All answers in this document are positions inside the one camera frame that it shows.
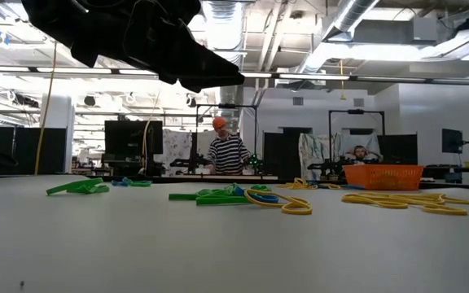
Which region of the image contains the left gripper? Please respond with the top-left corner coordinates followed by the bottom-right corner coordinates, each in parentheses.
top-left (21, 0), bottom-right (246, 94)

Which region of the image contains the large black monitor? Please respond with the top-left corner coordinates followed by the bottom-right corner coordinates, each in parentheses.
top-left (103, 120), bottom-right (164, 156)

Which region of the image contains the patterned white cloth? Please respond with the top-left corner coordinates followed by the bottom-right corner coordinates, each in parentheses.
top-left (297, 133), bottom-right (341, 181)
top-left (162, 129), bottom-right (194, 177)

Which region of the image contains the person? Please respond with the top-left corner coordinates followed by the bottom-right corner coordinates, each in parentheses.
top-left (344, 145), bottom-right (383, 165)
top-left (205, 116), bottom-right (252, 176)

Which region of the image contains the black panel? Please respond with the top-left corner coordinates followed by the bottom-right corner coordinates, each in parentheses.
top-left (261, 131), bottom-right (300, 182)

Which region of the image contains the orange plastic basket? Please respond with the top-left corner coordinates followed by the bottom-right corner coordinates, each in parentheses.
top-left (343, 164), bottom-right (425, 191)

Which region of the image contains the dark background desk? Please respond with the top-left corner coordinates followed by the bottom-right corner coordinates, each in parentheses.
top-left (419, 164), bottom-right (469, 185)

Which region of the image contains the small black monitor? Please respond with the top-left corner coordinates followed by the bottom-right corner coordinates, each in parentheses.
top-left (441, 128), bottom-right (464, 155)

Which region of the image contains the thin yellow hanging cable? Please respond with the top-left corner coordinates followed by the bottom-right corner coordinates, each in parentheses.
top-left (142, 91), bottom-right (162, 170)

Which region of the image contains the silver ventilation duct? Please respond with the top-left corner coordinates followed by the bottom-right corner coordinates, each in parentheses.
top-left (299, 0), bottom-right (382, 74)
top-left (199, 0), bottom-right (248, 131)

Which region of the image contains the black rig frame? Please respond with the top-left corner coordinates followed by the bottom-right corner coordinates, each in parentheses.
top-left (327, 108), bottom-right (387, 174)
top-left (195, 103), bottom-right (259, 174)

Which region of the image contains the yellow power cable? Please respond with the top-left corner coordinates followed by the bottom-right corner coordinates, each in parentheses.
top-left (33, 40), bottom-right (59, 177)

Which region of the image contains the ceiling light strip rail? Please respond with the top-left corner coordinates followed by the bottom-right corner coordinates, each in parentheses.
top-left (0, 66), bottom-right (469, 85)

